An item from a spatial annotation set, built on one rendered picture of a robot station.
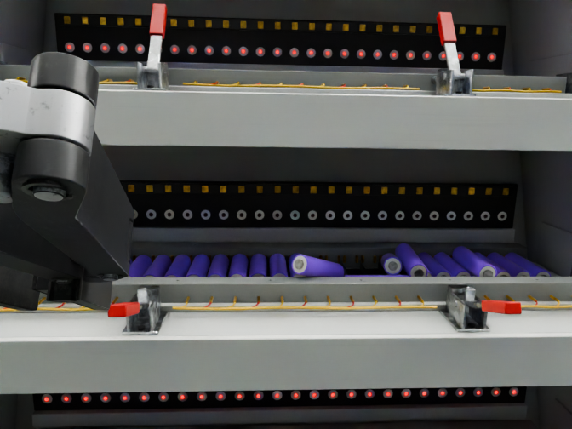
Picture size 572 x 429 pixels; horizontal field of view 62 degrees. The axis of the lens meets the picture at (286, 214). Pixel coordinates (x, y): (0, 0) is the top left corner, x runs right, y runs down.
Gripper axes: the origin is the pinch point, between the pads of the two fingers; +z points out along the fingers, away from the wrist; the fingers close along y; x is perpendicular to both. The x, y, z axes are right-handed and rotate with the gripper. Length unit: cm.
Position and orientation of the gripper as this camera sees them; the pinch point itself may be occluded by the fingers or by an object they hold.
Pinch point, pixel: (41, 268)
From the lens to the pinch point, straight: 23.7
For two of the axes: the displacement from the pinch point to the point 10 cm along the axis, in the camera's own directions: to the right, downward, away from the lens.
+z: -0.5, 3.0, 9.5
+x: -0.2, -9.5, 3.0
